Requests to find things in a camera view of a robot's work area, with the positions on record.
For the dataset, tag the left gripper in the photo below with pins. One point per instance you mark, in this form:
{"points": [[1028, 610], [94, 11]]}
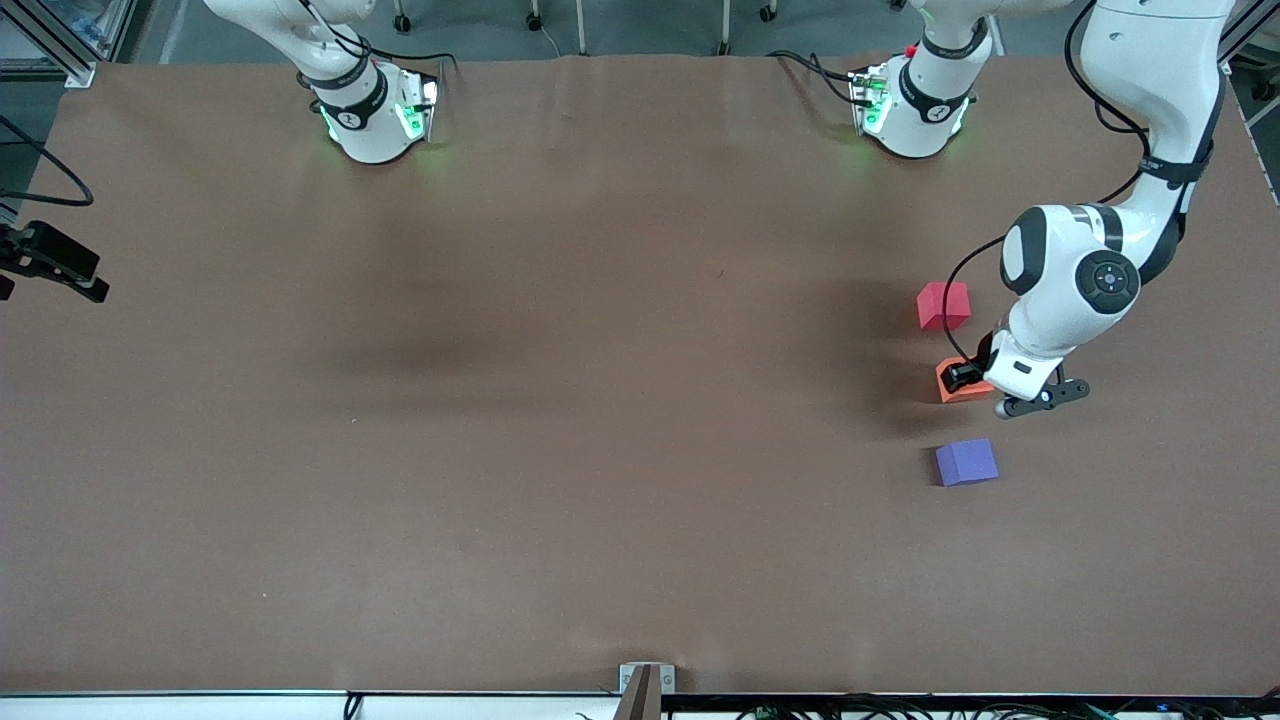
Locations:
{"points": [[981, 362]]}

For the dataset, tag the orange foam block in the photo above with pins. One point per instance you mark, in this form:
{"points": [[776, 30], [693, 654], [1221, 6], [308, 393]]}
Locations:
{"points": [[958, 396]]}

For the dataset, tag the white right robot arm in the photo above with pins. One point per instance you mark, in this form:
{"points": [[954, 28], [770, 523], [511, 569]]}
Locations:
{"points": [[370, 120]]}

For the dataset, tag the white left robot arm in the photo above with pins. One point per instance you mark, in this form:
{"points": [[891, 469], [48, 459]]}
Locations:
{"points": [[1070, 270]]}

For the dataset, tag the red foam block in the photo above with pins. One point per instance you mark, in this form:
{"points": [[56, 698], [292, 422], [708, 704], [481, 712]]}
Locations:
{"points": [[943, 305]]}

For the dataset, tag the purple foam block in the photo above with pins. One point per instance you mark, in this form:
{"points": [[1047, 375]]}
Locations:
{"points": [[966, 462]]}

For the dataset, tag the large table cover sheet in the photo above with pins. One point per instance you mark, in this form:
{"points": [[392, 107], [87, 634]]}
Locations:
{"points": [[640, 450]]}

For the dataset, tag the aluminium frame profile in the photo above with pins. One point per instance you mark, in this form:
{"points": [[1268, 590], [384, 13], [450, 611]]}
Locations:
{"points": [[1240, 45], [80, 75]]}

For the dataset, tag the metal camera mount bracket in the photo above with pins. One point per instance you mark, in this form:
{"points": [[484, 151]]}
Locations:
{"points": [[645, 690]]}

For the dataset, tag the white table edge rail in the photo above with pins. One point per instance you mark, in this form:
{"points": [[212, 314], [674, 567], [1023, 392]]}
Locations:
{"points": [[200, 708]]}

